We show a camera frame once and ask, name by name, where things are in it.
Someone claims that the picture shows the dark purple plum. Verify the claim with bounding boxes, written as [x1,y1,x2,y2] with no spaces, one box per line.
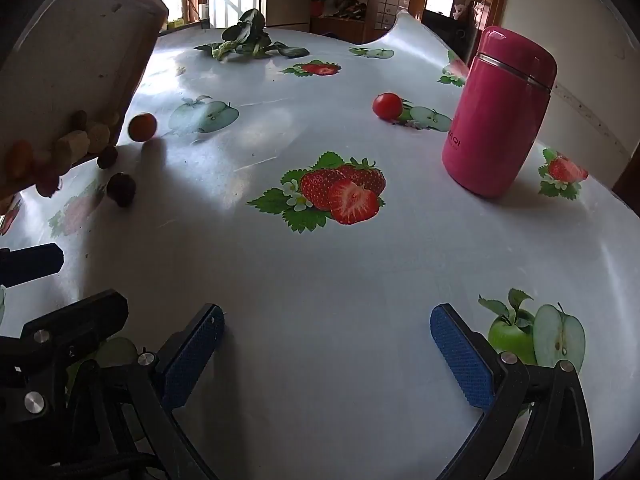
[105,172,137,208]

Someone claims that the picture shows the small dark plum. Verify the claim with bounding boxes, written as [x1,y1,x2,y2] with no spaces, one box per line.
[96,145,118,170]

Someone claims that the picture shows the large red tomato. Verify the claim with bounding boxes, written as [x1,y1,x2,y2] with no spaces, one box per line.
[127,113,157,143]

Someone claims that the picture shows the white foam tray yellow rim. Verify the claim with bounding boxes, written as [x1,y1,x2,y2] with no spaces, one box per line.
[0,0,170,201]

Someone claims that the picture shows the fruit print tablecloth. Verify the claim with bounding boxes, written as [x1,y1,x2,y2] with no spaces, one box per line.
[1,18,639,479]

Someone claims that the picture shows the pink thermos bottle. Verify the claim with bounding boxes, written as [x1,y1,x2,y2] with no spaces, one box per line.
[442,26,558,198]

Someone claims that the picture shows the small cherry tomato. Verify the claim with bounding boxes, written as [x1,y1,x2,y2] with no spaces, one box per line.
[372,92,404,122]

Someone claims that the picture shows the green leafy vegetable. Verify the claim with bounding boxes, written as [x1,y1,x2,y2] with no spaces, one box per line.
[195,9,309,61]

